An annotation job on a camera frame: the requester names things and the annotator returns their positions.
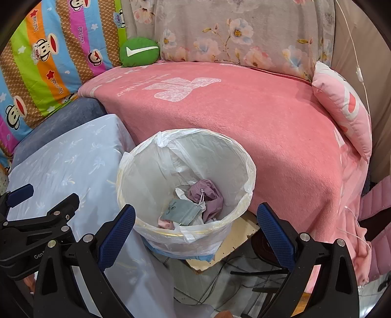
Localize colourful striped monkey pillow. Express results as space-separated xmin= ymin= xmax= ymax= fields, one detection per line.
xmin=0 ymin=0 xmax=129 ymax=175

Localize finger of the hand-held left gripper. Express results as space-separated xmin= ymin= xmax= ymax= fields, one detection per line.
xmin=0 ymin=193 xmax=81 ymax=246
xmin=0 ymin=183 xmax=35 ymax=215

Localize grey pouch in bin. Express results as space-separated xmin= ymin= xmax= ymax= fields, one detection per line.
xmin=159 ymin=198 xmax=204 ymax=228

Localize bin with white plastic liner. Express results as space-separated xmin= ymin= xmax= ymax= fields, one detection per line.
xmin=116 ymin=128 xmax=256 ymax=260

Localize white cord with switch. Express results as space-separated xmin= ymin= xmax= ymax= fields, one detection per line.
xmin=334 ymin=0 xmax=371 ymax=117

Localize grey floral blanket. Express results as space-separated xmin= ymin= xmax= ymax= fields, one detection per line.
xmin=120 ymin=0 xmax=335 ymax=81

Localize wooden board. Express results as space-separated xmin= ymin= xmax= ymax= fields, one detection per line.
xmin=185 ymin=211 xmax=260 ymax=274

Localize black metal stand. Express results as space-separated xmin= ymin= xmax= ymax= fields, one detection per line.
xmin=229 ymin=228 xmax=289 ymax=294

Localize green cushion with white tick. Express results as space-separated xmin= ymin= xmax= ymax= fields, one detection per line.
xmin=119 ymin=37 xmax=161 ymax=68

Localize pink blanket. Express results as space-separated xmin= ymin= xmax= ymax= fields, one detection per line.
xmin=78 ymin=59 xmax=371 ymax=294

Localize purple cloth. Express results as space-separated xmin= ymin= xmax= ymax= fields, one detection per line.
xmin=187 ymin=179 xmax=224 ymax=222

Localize light blue tablecloth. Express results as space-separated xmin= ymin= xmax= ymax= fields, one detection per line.
xmin=6 ymin=114 xmax=214 ymax=318

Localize blue cushion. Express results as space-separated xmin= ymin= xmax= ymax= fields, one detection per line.
xmin=12 ymin=97 xmax=107 ymax=159

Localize pink pillow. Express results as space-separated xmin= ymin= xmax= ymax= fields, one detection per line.
xmin=312 ymin=61 xmax=373 ymax=161

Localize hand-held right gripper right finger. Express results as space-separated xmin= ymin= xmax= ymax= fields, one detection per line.
xmin=257 ymin=202 xmax=361 ymax=318

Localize pink padded jacket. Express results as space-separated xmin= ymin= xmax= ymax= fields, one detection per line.
xmin=359 ymin=180 xmax=391 ymax=283

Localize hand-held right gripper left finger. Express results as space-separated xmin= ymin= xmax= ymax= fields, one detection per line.
xmin=32 ymin=205 xmax=137 ymax=318

